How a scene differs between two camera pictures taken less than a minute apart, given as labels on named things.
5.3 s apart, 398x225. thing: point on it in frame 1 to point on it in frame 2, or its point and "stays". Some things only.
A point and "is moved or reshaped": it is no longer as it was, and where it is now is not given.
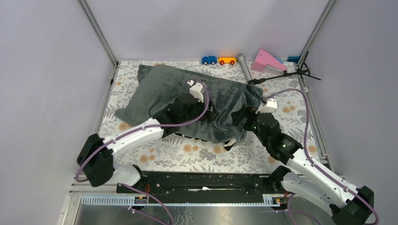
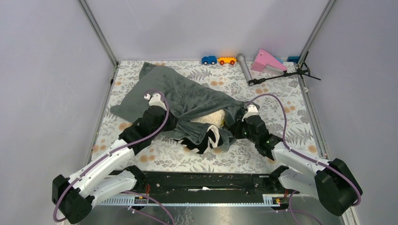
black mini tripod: x=303 y=70 stays
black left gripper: x=212 y=114 to x=172 y=120
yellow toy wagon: x=223 y=60 stays
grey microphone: x=241 y=58 stays
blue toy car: x=211 y=59 stays
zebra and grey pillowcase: x=226 y=118 is moved or reshaped
